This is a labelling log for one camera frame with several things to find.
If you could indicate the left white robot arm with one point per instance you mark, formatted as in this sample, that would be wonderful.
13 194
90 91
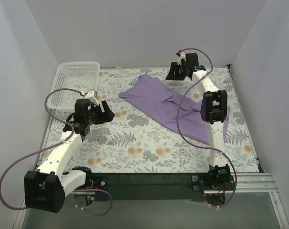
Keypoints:
47 187

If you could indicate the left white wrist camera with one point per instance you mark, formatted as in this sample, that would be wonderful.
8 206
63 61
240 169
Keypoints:
92 96

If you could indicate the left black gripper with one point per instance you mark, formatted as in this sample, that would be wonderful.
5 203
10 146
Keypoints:
99 114

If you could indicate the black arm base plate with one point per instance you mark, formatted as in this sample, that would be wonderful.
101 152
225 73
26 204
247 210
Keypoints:
154 186

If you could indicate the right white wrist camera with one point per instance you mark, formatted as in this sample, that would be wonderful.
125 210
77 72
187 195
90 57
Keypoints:
182 57

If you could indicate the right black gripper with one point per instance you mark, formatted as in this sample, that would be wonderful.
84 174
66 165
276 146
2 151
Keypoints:
177 71

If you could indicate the purple t shirt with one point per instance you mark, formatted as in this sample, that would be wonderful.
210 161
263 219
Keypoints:
151 96

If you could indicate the white plastic mesh basket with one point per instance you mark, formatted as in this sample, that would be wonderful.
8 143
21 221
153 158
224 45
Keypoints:
80 76

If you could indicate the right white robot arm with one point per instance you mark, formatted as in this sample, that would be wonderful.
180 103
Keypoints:
213 112

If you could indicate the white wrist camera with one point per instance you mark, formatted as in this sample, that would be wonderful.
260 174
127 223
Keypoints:
92 96
182 57

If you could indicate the aluminium frame rail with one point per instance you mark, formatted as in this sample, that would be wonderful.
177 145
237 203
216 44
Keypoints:
253 203

